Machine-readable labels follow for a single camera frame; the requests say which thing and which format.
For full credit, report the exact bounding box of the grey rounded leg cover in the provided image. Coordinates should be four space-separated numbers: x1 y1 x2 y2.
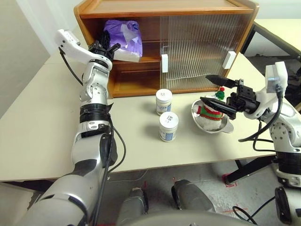
117 187 149 226
171 179 216 212

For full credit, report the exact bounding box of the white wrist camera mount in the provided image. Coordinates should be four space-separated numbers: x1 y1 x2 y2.
55 29 113 69
244 61 289 120

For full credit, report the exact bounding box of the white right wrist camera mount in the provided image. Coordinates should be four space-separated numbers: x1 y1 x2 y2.
244 61 289 120

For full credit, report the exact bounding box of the wooden cabinet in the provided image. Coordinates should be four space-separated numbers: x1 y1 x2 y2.
73 0 260 99

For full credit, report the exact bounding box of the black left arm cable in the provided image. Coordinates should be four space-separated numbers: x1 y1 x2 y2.
58 47 127 226

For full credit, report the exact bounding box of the metal bowl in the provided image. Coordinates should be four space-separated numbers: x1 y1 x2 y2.
190 98 235 134

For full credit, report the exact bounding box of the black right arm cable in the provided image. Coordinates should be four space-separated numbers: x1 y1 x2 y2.
238 84 284 153

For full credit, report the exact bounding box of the black table leg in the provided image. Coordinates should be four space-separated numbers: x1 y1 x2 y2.
227 154 278 184

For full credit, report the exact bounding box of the beige table with black frame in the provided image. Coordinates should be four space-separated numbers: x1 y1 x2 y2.
241 18 301 71

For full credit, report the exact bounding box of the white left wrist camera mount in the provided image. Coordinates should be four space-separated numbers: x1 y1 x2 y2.
55 29 113 69

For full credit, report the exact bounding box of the black floor cable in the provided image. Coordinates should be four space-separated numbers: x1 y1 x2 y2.
232 195 276 226

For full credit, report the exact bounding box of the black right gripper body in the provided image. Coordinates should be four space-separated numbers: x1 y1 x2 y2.
225 79 261 114

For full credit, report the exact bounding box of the white plastic bottle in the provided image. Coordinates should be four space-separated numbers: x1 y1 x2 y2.
155 89 173 116
158 112 179 143

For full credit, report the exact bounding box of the ribbed glass sliding door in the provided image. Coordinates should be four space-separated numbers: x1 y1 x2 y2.
159 14 250 92
162 14 250 91

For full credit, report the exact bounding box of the plush snowman toy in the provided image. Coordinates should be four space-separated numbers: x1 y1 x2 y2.
196 86 228 131

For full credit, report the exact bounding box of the grey curved torso shell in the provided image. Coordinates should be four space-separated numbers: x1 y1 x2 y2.
115 208 259 226

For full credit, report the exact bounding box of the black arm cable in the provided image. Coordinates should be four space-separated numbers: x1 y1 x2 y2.
58 47 127 226
238 84 284 153

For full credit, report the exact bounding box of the purple box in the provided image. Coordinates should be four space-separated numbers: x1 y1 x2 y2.
103 19 143 63

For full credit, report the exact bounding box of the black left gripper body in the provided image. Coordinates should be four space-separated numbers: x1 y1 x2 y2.
88 40 115 62

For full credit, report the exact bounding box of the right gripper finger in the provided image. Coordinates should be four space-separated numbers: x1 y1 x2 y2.
205 74 237 89
199 96 237 121

